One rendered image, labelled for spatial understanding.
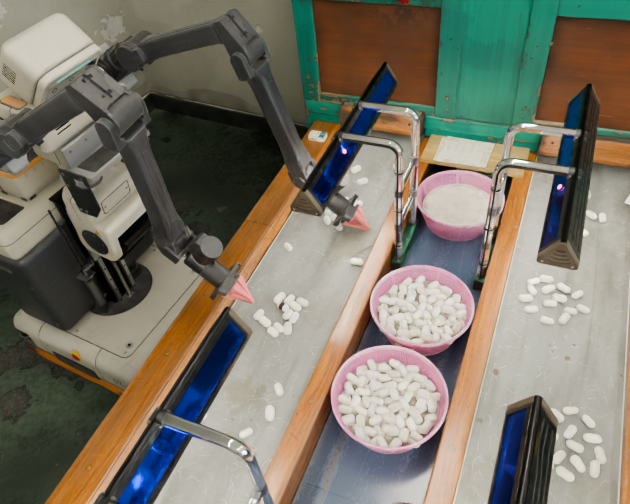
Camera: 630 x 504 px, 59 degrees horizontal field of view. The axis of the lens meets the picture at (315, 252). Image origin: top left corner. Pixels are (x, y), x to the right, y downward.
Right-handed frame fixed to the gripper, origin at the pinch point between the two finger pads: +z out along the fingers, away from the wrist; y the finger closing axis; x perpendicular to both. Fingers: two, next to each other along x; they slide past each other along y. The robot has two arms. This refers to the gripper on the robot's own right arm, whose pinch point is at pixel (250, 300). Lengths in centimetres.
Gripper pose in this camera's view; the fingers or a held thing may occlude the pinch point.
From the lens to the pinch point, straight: 147.1
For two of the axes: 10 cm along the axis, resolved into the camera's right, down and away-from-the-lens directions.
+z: 7.5, 6.2, 2.1
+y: 3.9, -6.8, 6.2
